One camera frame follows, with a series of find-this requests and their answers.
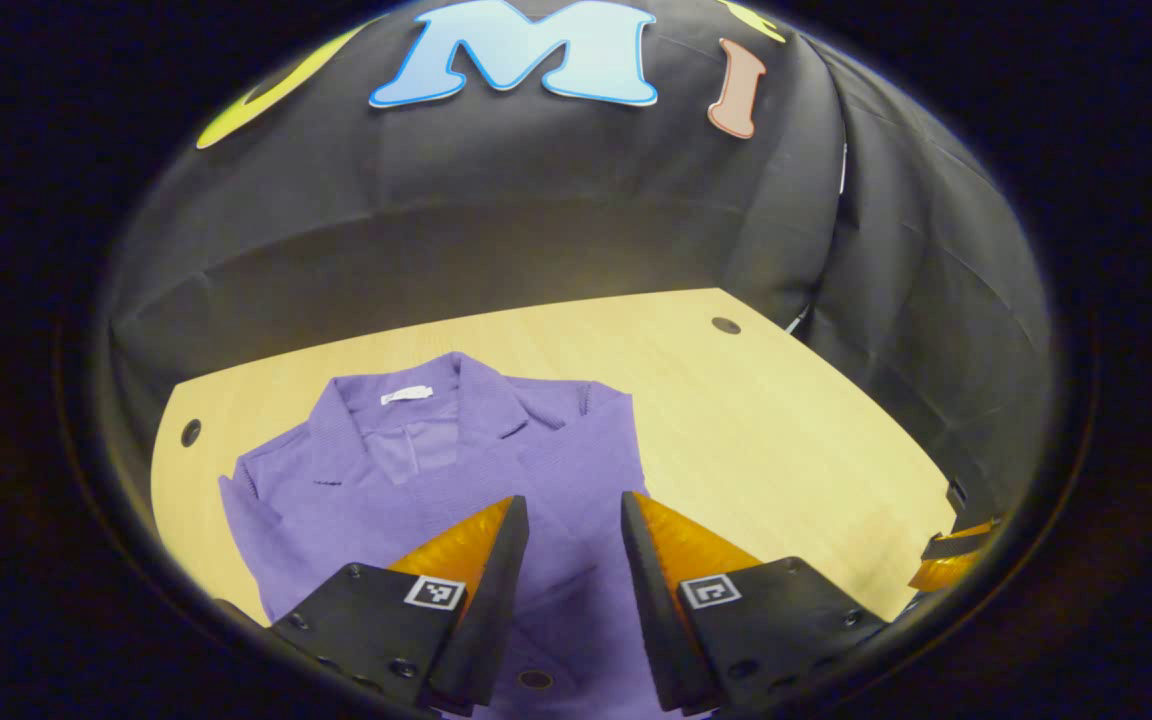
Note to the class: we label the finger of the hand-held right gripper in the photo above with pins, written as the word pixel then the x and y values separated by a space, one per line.
pixel 951 546

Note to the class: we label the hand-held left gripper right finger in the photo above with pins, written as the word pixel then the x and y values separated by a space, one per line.
pixel 651 610

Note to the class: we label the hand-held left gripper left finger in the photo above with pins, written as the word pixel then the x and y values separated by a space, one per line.
pixel 491 600

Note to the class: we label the purple shirt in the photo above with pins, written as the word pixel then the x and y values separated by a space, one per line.
pixel 436 470

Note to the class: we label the black round table grommet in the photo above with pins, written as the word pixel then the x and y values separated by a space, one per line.
pixel 726 325
pixel 191 432

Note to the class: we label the black backdrop cloth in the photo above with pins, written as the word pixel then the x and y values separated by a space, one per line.
pixel 536 200

